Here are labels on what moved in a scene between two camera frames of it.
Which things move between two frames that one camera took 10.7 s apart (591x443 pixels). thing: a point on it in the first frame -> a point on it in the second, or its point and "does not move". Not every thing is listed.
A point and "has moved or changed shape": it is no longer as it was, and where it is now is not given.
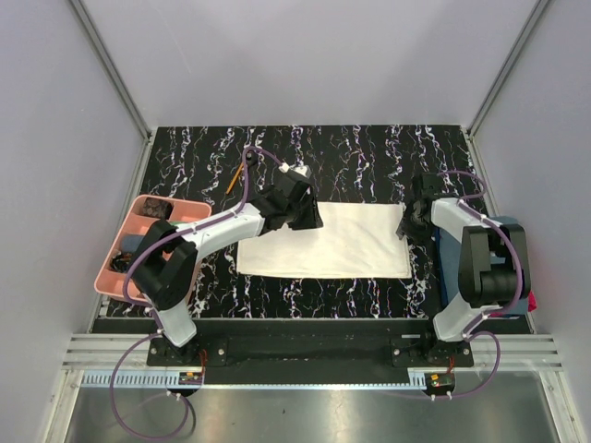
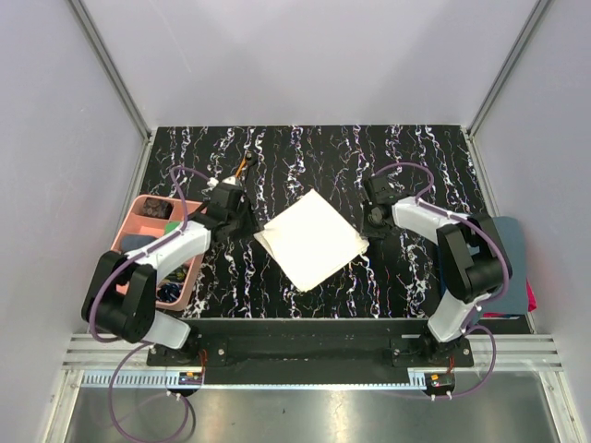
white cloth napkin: x=358 y=240 has moved or changed shape
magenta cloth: x=532 y=301 does not move
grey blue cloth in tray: x=130 y=243 does not move
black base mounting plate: x=314 y=353 does not move
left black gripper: x=313 y=220 -> x=250 y=220
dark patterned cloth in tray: x=157 y=208 does not move
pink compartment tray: x=145 y=211 does not move
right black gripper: x=406 y=227 -> x=368 y=230
